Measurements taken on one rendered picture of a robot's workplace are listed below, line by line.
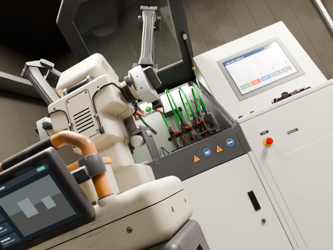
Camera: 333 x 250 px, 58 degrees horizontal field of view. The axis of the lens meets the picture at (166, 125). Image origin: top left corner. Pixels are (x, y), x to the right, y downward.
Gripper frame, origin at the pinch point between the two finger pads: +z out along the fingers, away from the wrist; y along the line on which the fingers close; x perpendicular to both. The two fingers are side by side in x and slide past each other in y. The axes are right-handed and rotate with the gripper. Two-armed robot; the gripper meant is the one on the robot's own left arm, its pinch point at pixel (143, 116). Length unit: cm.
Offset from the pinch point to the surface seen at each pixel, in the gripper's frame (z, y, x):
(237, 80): 46, -39, -32
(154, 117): 18.0, 20.6, -32.0
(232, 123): 39, -34, 11
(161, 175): 16.8, 1.9, 35.5
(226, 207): 51, -10, 48
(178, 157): 20.8, -8.0, 28.0
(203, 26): 59, -1, -212
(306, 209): 84, -34, 48
